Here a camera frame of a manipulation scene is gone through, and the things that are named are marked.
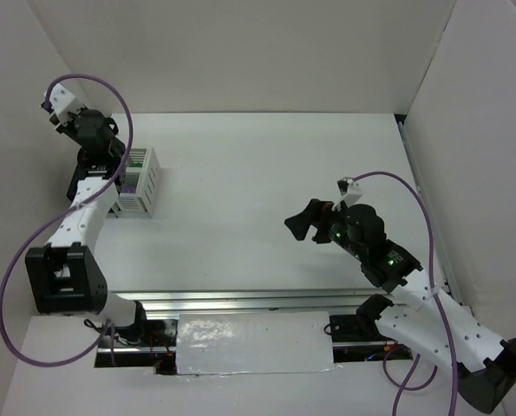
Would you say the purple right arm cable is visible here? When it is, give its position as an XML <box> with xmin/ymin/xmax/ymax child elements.
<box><xmin>355</xmin><ymin>171</ymin><xmax>460</xmax><ymax>416</ymax></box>

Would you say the white slatted container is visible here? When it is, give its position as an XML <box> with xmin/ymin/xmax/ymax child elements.
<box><xmin>109</xmin><ymin>147</ymin><xmax>161</xmax><ymax>218</ymax></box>

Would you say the black slatted container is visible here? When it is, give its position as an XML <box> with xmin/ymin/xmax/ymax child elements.
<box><xmin>66</xmin><ymin>149</ymin><xmax>89</xmax><ymax>201</ymax></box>

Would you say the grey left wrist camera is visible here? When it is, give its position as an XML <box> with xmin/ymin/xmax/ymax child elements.
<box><xmin>41</xmin><ymin>83</ymin><xmax>87</xmax><ymax>125</ymax></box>

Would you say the purple butterfly wing lego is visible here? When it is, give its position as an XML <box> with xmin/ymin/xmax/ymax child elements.
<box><xmin>121</xmin><ymin>185</ymin><xmax>137</xmax><ymax>194</ymax></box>

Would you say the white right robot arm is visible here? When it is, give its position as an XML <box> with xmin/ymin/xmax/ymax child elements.
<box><xmin>284</xmin><ymin>198</ymin><xmax>516</xmax><ymax>414</ymax></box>

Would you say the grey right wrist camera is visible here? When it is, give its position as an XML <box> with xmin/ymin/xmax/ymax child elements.
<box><xmin>331</xmin><ymin>177</ymin><xmax>363</xmax><ymax>211</ymax></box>

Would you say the aluminium table edge rail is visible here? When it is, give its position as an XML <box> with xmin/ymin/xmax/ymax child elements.
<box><xmin>118</xmin><ymin>289</ymin><xmax>374</xmax><ymax>315</ymax></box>

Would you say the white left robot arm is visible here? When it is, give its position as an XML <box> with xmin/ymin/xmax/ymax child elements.
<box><xmin>25</xmin><ymin>108</ymin><xmax>147</xmax><ymax>345</ymax></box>

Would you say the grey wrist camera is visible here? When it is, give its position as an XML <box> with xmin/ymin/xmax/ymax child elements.
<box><xmin>331</xmin><ymin>177</ymin><xmax>363</xmax><ymax>211</ymax></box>
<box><xmin>41</xmin><ymin>83</ymin><xmax>87</xmax><ymax>125</ymax></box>

